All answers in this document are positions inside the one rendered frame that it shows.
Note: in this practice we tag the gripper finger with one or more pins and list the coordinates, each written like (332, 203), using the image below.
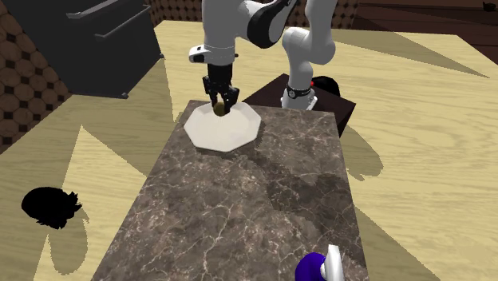
(231, 99)
(211, 91)

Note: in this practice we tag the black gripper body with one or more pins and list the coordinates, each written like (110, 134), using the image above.
(220, 74)

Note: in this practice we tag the small brown round object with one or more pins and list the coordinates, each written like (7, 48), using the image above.
(218, 109)

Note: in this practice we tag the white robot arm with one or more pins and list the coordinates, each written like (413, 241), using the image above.
(303, 43)

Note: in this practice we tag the white octagonal plate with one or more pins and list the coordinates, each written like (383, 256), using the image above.
(221, 130)

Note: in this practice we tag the dark robot stand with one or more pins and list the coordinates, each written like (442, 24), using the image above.
(334, 107)

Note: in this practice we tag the brown marble table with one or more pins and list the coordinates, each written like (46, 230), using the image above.
(233, 218)

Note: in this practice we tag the dark grey cabinet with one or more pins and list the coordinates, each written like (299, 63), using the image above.
(85, 50)

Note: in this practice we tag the purple and white object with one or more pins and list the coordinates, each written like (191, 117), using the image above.
(311, 268)

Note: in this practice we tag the black bushy object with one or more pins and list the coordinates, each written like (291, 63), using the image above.
(48, 208)

